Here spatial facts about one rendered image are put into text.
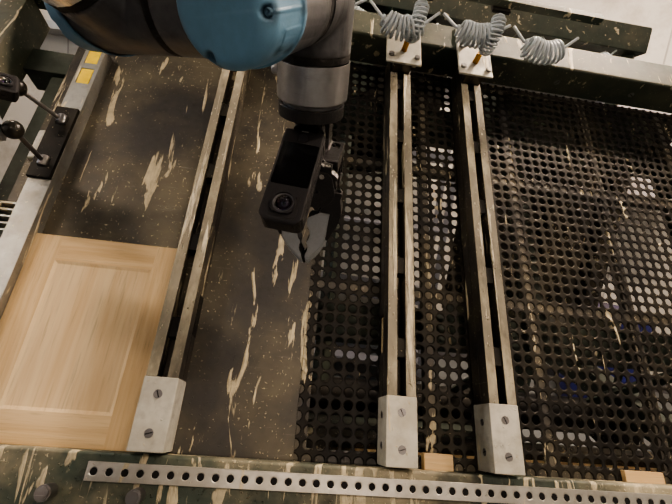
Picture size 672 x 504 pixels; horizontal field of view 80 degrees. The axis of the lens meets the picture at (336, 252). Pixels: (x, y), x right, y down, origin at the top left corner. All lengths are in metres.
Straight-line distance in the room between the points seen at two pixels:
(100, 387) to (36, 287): 0.25
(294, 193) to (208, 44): 0.16
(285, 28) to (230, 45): 0.04
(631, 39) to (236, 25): 2.01
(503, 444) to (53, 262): 0.99
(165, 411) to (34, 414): 0.25
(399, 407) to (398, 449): 0.07
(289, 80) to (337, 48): 0.05
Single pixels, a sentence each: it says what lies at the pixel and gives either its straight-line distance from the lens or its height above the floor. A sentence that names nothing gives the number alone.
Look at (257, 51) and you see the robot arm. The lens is 0.30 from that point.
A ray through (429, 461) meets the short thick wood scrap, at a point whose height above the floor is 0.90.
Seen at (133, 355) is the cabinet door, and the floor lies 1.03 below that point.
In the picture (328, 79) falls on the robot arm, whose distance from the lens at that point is 0.42.
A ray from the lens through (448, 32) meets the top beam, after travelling 1.41.
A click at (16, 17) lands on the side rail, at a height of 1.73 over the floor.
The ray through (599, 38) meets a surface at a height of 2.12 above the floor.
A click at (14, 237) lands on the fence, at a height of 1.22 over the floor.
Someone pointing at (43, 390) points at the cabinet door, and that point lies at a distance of 0.97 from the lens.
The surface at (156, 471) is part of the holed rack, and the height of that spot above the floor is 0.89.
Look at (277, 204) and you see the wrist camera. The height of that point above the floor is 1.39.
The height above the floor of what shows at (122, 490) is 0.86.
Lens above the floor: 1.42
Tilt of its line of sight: 10 degrees down
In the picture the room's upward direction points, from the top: 8 degrees clockwise
